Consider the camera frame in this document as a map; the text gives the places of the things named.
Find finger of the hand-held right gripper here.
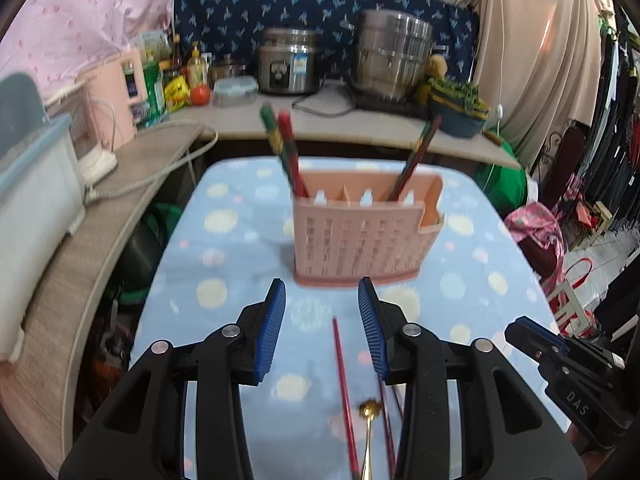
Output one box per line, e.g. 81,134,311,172
504,316,569,362

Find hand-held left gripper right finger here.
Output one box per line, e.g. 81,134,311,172
357,275,587,480

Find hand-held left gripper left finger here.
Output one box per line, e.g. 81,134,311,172
59,278,288,480

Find gold flower-shaped spoon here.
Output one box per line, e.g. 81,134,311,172
356,399,385,480

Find pink perforated utensil holder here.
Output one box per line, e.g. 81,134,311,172
292,170,446,291

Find red and green chopsticks pair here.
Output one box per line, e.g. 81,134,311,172
259,104,303,197

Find white stool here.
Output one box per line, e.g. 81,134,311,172
547,280,596,333

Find blue dotted tablecloth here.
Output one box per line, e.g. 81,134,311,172
131,157,571,480

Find pink floral cloth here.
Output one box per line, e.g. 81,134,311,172
502,202,568,281

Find green bag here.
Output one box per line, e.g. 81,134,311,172
472,137,531,211

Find dark chair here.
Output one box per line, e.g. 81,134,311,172
537,127,586,206

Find wooden counter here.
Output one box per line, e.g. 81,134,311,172
20,85,523,461

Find blue basin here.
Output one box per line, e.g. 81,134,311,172
427,91,491,138

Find hanging clothes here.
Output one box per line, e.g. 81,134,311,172
587,10,640,246

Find black induction cooker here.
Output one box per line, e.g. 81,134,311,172
345,91,431,113

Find white countertop appliance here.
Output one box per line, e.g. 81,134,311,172
47,87,119,188

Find clear food container blue lid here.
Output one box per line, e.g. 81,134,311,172
213,76,260,107

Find green leafy vegetables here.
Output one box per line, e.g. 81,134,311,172
427,77,493,111

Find yellow snack packet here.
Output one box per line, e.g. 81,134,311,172
164,77,192,112

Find white storage box blue lid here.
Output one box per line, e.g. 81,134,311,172
0,74,86,361

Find green canister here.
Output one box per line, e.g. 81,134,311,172
141,60,168,128

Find small steel pot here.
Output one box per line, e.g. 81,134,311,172
210,54,249,83

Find steel rice cooker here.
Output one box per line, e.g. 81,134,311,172
257,27,323,96

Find brown potato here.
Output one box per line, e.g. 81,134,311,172
425,54,449,81

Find beige curtain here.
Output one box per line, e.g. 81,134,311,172
472,0,616,171

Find yellow oil bottle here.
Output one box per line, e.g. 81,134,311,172
186,42,209,88

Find pink kitchen appliance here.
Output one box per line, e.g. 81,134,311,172
80,49,146,151

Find steel steamer pot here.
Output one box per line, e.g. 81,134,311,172
352,8,435,101

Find white green carton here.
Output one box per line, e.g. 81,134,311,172
135,30,173,63

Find navy floral cloth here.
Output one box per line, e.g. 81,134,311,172
172,0,481,83

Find pink patterned curtain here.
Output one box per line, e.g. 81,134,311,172
0,0,221,106

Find grey power cord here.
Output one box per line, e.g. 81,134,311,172
85,120,220,206

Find thin white cable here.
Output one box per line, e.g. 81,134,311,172
492,0,507,128

